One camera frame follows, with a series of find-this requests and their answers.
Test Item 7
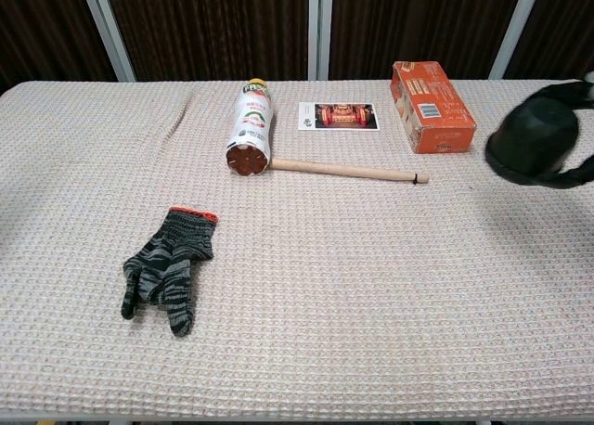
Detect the white drink bottle yellow cap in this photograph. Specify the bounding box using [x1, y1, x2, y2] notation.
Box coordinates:
[225, 77, 274, 178]

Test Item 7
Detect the white-bordered photo card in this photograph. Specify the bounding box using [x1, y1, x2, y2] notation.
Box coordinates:
[297, 101, 381, 132]

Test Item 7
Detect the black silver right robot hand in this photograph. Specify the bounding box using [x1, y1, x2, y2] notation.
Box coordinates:
[523, 71, 594, 190]

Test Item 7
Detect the dark corrugated partition panel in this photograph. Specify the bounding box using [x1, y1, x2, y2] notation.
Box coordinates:
[504, 0, 594, 81]
[0, 0, 117, 95]
[329, 0, 525, 81]
[99, 0, 311, 82]

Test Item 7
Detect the black plastic cup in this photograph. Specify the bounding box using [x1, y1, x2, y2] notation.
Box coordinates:
[484, 95, 581, 185]

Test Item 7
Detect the beige waffle-weave tablecloth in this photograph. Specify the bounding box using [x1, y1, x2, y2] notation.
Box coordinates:
[0, 79, 594, 419]

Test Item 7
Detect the grey metal partition post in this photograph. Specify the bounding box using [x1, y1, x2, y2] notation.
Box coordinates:
[77, 0, 137, 83]
[307, 0, 334, 81]
[488, 0, 545, 81]

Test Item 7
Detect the orange cardboard box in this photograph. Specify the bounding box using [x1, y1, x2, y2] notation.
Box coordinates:
[390, 60, 478, 155]

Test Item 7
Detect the wooden stick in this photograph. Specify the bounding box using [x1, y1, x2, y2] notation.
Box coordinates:
[268, 157, 431, 186]

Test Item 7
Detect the grey black striped knit glove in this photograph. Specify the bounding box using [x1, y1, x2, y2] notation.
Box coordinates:
[121, 206, 219, 338]

